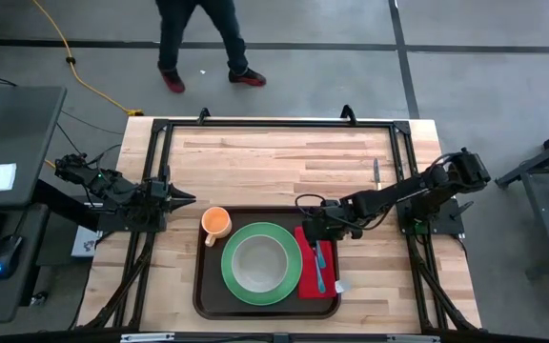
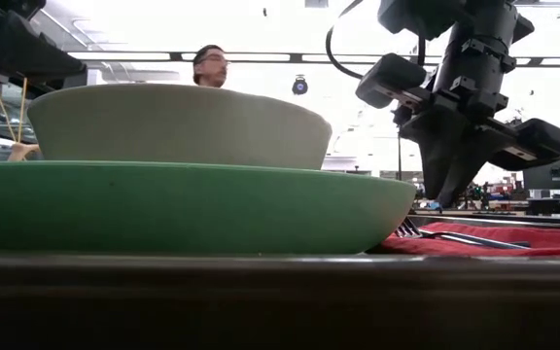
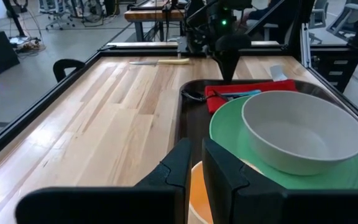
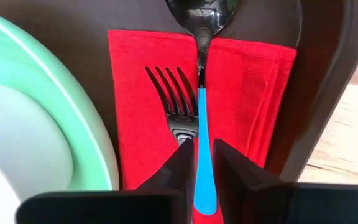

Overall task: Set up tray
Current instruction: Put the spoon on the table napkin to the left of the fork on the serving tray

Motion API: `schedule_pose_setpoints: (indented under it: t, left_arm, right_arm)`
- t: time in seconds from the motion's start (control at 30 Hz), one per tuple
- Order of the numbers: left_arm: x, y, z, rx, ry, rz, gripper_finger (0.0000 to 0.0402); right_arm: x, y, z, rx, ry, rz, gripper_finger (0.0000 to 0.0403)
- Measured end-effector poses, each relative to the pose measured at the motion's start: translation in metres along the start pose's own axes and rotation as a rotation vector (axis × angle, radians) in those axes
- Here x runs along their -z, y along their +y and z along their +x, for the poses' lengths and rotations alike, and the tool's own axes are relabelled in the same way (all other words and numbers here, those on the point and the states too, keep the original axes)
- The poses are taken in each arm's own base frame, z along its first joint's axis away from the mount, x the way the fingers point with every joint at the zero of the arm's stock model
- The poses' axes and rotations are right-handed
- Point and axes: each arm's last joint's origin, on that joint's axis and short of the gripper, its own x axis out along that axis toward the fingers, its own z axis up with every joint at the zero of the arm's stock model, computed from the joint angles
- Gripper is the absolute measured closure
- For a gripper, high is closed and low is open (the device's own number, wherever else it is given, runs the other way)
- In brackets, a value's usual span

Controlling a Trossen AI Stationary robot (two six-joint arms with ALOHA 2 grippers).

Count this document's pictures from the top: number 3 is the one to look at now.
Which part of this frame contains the yellow-handled metal knife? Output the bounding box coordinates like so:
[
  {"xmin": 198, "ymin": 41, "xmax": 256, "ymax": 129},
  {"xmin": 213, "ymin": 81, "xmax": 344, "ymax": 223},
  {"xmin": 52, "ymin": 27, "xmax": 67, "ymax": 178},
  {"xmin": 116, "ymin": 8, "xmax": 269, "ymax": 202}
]
[{"xmin": 129, "ymin": 58, "xmax": 191, "ymax": 67}]

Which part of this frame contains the blue-handled metal spoon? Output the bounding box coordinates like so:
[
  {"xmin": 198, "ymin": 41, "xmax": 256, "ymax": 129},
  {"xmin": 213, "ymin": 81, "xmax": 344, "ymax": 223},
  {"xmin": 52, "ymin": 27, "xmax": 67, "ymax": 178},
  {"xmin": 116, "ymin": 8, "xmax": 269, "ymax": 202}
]
[{"xmin": 181, "ymin": 89, "xmax": 262, "ymax": 104}]

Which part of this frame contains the black frame handle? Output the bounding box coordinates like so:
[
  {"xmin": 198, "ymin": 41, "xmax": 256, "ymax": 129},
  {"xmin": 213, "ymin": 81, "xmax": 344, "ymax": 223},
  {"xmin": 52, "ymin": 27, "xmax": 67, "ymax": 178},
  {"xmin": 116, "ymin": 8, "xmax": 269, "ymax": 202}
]
[{"xmin": 53, "ymin": 58, "xmax": 86, "ymax": 83}]

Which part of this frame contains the wooden workbench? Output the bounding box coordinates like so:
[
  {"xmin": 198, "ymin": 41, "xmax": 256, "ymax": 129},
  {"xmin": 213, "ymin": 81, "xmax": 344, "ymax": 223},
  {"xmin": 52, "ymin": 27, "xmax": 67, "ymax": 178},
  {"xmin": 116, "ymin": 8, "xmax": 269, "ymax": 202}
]
[{"xmin": 123, "ymin": 7, "xmax": 186, "ymax": 43}]

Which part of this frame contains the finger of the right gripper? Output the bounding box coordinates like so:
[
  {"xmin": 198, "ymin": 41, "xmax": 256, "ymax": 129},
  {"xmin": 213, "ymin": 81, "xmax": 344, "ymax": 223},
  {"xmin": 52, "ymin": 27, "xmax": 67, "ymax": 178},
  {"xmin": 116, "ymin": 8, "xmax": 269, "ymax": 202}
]
[{"xmin": 213, "ymin": 33, "xmax": 252, "ymax": 83}]

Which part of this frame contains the peach plastic mug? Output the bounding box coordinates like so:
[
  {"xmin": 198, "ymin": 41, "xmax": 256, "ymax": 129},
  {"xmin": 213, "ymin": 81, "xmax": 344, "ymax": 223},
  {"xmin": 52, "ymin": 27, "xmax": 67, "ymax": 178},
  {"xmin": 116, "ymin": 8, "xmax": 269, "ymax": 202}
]
[{"xmin": 187, "ymin": 158, "xmax": 264, "ymax": 224}]

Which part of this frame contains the red cloth napkin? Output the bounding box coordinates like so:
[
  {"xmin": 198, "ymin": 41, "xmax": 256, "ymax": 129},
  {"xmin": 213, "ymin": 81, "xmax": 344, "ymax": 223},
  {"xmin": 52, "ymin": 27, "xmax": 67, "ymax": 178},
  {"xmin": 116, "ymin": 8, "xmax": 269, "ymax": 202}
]
[{"xmin": 204, "ymin": 64, "xmax": 298, "ymax": 114}]

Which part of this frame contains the black drawer cart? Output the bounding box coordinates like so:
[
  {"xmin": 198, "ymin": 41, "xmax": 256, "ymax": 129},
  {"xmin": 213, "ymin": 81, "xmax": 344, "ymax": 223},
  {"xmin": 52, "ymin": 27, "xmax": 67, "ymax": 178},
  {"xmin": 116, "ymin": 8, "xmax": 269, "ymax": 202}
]
[{"xmin": 310, "ymin": 45, "xmax": 358, "ymax": 93}]

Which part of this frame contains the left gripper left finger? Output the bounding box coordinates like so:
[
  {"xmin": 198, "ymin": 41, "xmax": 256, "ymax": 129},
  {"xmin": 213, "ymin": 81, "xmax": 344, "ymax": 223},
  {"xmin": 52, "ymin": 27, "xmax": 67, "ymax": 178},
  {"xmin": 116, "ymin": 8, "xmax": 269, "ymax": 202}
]
[{"xmin": 14, "ymin": 138, "xmax": 192, "ymax": 224}]

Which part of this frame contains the grey plastic bowl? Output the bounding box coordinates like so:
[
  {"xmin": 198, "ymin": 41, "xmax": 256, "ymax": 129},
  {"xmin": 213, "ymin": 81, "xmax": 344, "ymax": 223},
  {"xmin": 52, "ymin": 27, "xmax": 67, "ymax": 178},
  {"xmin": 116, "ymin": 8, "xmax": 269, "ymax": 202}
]
[{"xmin": 241, "ymin": 90, "xmax": 358, "ymax": 177}]

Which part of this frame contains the green plastic plate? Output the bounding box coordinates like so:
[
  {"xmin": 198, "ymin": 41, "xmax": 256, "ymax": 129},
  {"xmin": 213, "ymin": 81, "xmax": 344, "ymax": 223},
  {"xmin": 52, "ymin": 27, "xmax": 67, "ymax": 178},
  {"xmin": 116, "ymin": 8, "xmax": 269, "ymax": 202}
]
[{"xmin": 209, "ymin": 95, "xmax": 358, "ymax": 190}]

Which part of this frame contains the grey office chair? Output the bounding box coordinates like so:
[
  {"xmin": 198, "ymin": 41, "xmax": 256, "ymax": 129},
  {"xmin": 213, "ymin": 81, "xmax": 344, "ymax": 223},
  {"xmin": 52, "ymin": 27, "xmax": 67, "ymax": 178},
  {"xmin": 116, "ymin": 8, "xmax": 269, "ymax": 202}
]
[
  {"xmin": 326, "ymin": 0, "xmax": 358, "ymax": 45},
  {"xmin": 308, "ymin": 0, "xmax": 329, "ymax": 45},
  {"xmin": 38, "ymin": 0, "xmax": 76, "ymax": 30}
]

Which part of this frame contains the black aluminium table frame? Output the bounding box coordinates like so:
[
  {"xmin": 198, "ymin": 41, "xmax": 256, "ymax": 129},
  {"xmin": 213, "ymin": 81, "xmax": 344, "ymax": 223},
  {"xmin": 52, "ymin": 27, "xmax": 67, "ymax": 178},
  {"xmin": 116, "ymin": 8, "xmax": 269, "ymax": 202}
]
[{"xmin": 0, "ymin": 0, "xmax": 358, "ymax": 170}]

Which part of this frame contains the dark brown serving tray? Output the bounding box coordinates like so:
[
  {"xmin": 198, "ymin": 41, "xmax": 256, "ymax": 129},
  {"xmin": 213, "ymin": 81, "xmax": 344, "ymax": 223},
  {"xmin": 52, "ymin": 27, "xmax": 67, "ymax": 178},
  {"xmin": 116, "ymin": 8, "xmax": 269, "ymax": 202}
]
[{"xmin": 175, "ymin": 78, "xmax": 358, "ymax": 162}]

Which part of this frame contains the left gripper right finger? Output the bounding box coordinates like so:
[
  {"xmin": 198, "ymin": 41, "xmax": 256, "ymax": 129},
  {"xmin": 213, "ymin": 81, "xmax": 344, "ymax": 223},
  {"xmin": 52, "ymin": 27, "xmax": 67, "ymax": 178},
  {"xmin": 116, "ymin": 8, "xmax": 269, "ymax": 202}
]
[{"xmin": 202, "ymin": 138, "xmax": 358, "ymax": 224}]

